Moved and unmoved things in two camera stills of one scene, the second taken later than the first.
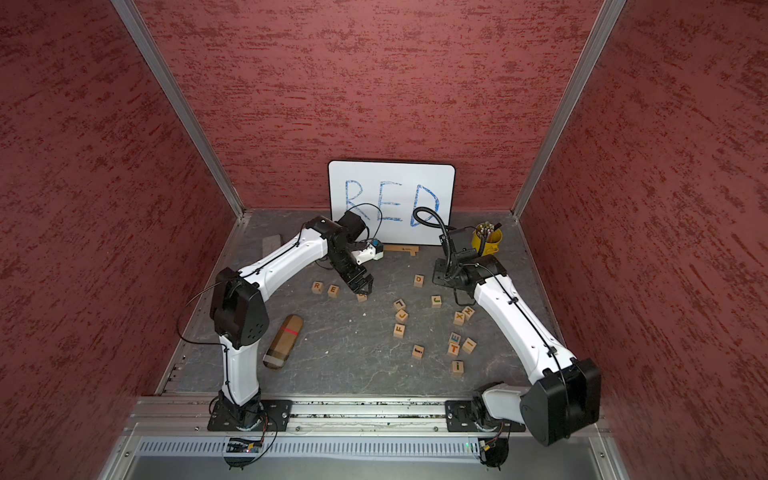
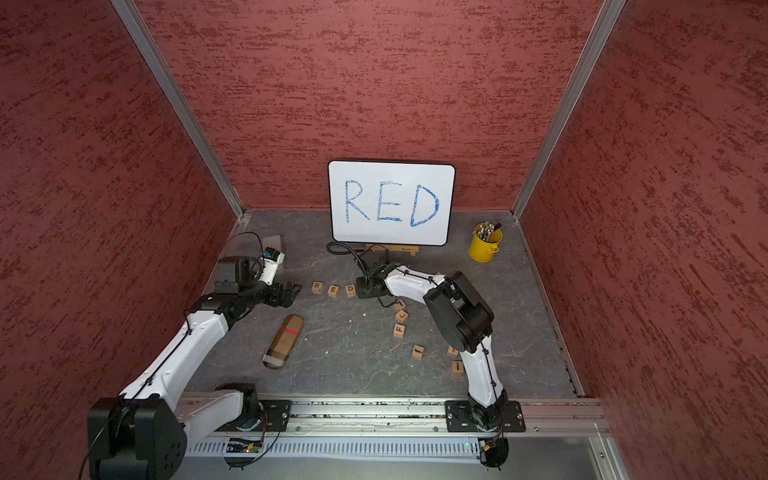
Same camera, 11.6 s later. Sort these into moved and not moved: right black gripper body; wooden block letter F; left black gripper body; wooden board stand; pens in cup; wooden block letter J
Moved: left black gripper body; right black gripper body
Not moved: wooden board stand; wooden block letter J; wooden block letter F; pens in cup
